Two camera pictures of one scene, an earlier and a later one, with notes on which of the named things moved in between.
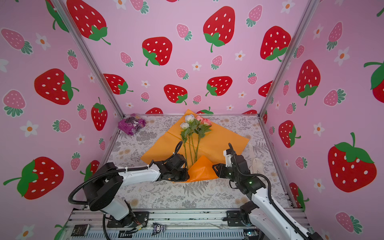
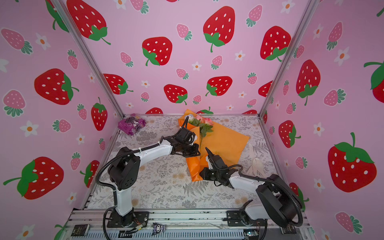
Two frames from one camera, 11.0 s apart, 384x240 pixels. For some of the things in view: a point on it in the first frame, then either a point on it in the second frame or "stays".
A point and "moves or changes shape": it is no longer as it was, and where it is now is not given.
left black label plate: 80,230 stays
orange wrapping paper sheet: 202,154 moves or changes shape
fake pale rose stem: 199,130 → 193,121
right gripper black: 219,171 → 204,174
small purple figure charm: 157,228 stays
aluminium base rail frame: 162,224 stays
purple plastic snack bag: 131,124 stays
